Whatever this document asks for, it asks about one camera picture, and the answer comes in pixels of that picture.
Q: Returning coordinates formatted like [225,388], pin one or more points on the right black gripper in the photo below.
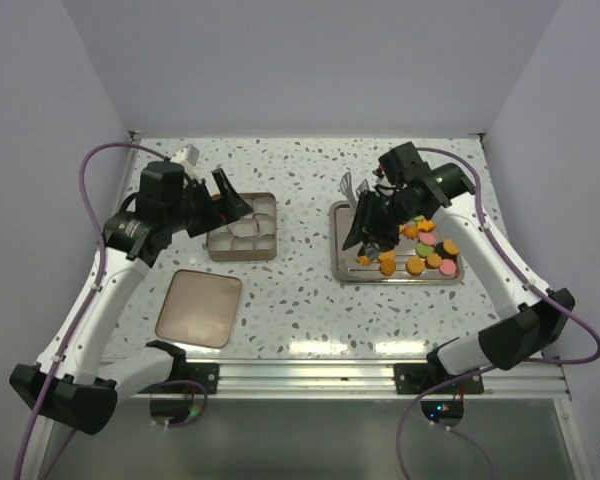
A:
[365,222]

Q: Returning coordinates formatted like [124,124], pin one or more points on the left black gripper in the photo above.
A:
[234,207]

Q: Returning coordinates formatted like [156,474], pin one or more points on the metal tongs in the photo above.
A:
[352,194]

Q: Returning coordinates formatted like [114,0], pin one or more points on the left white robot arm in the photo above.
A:
[64,384]

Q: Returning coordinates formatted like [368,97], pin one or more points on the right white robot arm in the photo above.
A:
[531,315]

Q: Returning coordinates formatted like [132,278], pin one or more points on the gold cookie tin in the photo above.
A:
[250,239]

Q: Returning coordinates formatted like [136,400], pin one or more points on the green macaron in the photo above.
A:
[423,250]

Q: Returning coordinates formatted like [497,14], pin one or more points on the silver metal tray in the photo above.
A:
[347,270]

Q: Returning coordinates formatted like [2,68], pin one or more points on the orange sandwich cookie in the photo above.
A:
[415,266]

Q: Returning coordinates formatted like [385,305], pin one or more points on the pink macaron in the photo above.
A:
[447,267]

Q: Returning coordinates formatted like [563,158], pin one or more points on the gold tin lid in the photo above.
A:
[199,309]

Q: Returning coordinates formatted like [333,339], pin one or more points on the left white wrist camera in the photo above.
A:
[187,156]

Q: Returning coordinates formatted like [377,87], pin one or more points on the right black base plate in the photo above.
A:
[415,378]

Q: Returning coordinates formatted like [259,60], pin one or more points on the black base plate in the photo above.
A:
[415,378]
[195,377]

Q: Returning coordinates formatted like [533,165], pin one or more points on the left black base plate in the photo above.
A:
[195,377]

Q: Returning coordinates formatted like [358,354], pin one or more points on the aluminium rail frame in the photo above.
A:
[359,379]

